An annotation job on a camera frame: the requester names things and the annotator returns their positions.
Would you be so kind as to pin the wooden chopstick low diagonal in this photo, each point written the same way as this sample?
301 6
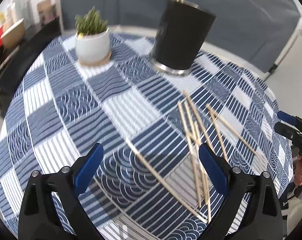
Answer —
200 176

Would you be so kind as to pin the blue patterned tablecloth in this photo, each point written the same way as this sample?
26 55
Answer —
61 109

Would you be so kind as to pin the beige bowl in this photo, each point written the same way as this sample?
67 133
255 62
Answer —
14 34

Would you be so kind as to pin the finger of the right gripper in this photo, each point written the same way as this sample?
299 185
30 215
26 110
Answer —
289 119

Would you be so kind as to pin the cactus in white pot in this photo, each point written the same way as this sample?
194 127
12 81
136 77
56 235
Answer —
92 36

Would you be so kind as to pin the round wooden coaster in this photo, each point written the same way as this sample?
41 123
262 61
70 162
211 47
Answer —
95 63

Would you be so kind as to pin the wooden chopstick long crossing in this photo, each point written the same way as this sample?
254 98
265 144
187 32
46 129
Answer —
199 119

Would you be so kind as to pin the long diagonal wooden chopstick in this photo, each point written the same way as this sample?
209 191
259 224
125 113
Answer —
162 181

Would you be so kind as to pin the black cylindrical utensil holder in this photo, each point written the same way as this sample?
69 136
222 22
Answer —
182 30

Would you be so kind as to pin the wooden chopstick pile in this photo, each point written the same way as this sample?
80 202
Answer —
188 120
212 116
189 154

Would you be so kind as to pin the blue fabric sofa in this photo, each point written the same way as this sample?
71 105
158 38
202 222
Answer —
255 30

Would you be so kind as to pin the brown cardboard box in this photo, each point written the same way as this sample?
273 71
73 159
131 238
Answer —
46 11

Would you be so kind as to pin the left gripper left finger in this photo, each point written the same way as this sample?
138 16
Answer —
38 218

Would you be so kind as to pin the person's right hand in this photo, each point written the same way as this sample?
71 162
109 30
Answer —
298 171

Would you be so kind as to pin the white bottle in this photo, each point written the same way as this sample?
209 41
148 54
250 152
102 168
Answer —
21 12

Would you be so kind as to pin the black side table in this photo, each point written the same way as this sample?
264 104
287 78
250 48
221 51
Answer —
16 61

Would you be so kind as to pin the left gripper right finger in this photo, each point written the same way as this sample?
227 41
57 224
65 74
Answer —
262 218

